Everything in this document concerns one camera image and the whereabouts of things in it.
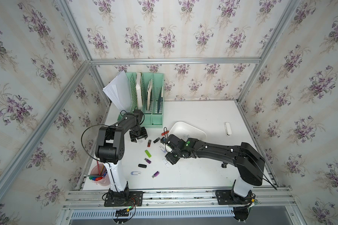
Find white plastic storage box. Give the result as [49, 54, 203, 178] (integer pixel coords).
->
[169, 122, 207, 141]

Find white book in organizer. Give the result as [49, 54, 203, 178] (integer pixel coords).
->
[135, 72, 142, 110]

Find green desk file organizer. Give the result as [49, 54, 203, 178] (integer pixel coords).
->
[125, 72, 164, 128]

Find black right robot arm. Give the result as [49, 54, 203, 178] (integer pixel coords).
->
[161, 134, 265, 198]

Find pink pen cup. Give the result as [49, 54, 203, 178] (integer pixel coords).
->
[87, 160, 110, 187]

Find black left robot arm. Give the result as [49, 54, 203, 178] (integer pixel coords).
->
[95, 109, 148, 193]

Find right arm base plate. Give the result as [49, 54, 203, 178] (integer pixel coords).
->
[215, 189, 256, 205]

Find beige notebook in organizer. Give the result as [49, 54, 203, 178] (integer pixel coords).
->
[146, 79, 153, 111]

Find white eraser block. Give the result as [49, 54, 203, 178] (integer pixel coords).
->
[224, 122, 232, 136]

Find white slim usb flash drive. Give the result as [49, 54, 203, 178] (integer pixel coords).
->
[162, 158, 170, 167]

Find purple usb flash drive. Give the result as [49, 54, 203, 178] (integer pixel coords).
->
[152, 171, 160, 179]

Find silver white swivel usb drive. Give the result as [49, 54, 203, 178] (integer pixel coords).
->
[131, 171, 141, 176]

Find white blue usb flash drive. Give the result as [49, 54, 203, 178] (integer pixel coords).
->
[159, 146, 167, 153]

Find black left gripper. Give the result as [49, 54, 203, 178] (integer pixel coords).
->
[129, 126, 147, 143]

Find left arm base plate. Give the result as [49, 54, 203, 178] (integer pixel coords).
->
[102, 190, 144, 207]

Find white paper stack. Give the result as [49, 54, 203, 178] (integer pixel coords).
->
[102, 71, 132, 112]

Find green usb flash drive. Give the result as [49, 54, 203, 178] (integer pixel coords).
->
[145, 150, 152, 158]

